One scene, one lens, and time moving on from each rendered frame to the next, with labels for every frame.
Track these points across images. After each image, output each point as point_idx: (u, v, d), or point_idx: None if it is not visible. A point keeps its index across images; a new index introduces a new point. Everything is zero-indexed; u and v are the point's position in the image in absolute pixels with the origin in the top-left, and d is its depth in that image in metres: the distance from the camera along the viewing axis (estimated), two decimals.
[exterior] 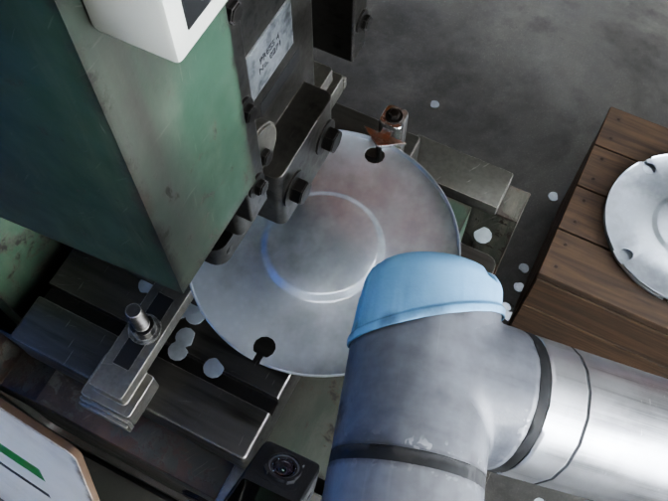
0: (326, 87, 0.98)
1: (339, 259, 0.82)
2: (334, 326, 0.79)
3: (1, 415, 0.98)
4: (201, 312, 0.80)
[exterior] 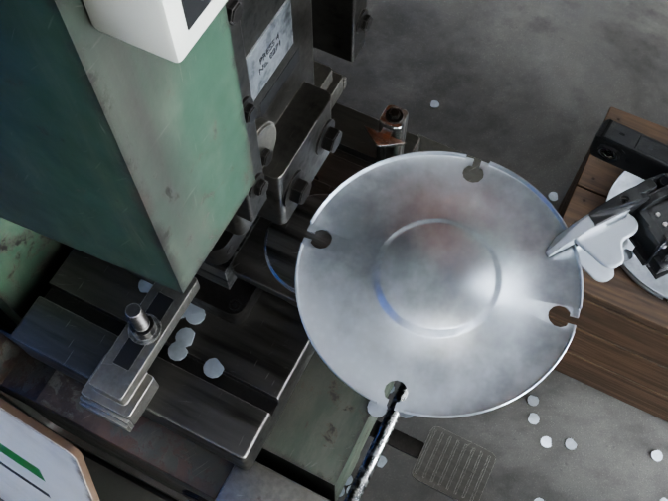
0: (326, 87, 0.98)
1: (457, 290, 0.79)
2: (464, 361, 0.76)
3: (1, 415, 0.98)
4: (325, 363, 0.77)
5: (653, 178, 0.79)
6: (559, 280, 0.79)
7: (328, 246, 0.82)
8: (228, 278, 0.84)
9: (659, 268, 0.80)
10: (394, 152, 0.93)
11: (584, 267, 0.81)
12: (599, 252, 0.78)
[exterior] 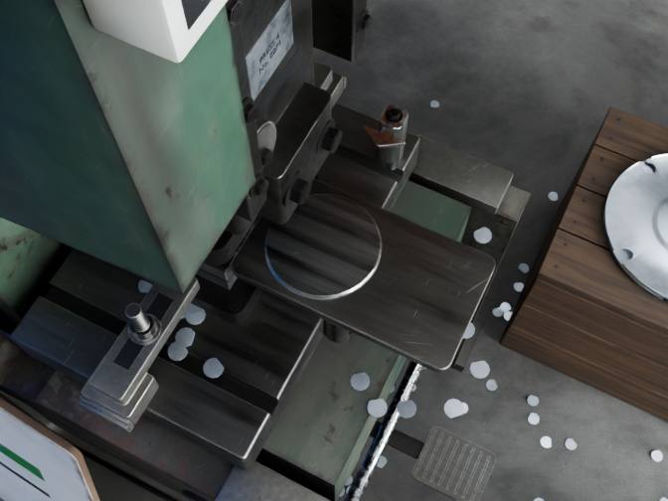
0: (326, 87, 0.98)
1: None
2: None
3: (1, 415, 0.98)
4: None
5: None
6: None
7: None
8: (228, 278, 0.84)
9: None
10: (394, 152, 0.93)
11: None
12: None
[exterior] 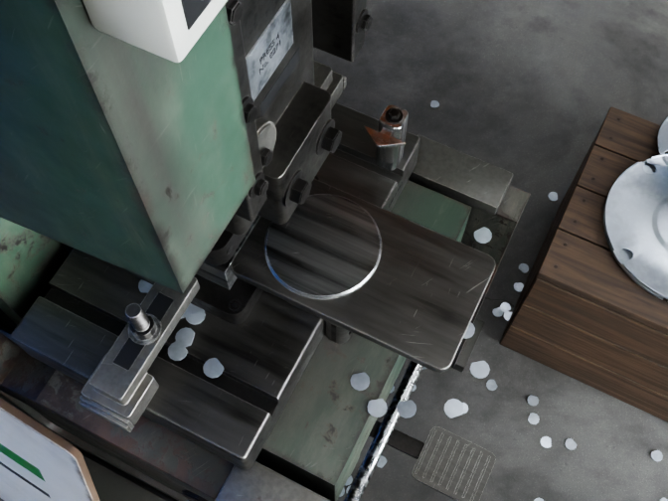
0: (326, 87, 0.98)
1: None
2: None
3: (1, 415, 0.98)
4: (660, 126, 1.41)
5: None
6: None
7: None
8: (228, 278, 0.84)
9: None
10: (394, 152, 0.93)
11: None
12: None
